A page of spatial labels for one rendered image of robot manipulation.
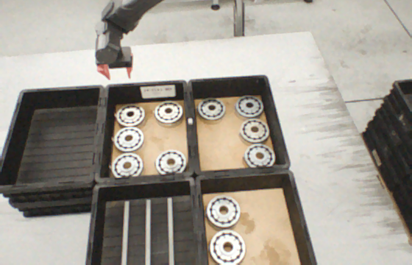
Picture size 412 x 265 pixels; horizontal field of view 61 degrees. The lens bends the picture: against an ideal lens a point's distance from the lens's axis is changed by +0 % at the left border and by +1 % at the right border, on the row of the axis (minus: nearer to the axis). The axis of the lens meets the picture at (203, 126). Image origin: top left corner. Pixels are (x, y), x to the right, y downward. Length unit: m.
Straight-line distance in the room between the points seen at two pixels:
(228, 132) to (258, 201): 0.28
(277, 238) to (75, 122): 0.82
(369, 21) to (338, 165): 2.09
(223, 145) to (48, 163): 0.60
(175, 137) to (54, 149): 0.43
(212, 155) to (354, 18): 2.38
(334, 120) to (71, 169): 1.05
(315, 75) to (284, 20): 1.49
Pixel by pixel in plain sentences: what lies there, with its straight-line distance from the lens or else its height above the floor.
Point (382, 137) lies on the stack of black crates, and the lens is 2.12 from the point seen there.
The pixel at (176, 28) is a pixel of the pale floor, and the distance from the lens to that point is 3.02.
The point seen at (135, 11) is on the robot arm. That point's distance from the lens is 0.93.
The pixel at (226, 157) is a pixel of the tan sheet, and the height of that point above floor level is 0.83.
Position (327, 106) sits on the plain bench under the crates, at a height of 0.70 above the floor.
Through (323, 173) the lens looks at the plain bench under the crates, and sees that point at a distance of 1.41.
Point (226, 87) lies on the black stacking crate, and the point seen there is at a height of 0.88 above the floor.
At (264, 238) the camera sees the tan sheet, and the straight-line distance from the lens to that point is 1.12.
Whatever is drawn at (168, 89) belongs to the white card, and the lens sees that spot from 1.32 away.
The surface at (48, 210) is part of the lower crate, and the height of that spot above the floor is 0.75.
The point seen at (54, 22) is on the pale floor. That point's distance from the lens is 3.32.
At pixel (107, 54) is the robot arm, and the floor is 1.24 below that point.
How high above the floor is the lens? 1.88
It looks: 54 degrees down
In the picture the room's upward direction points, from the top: straight up
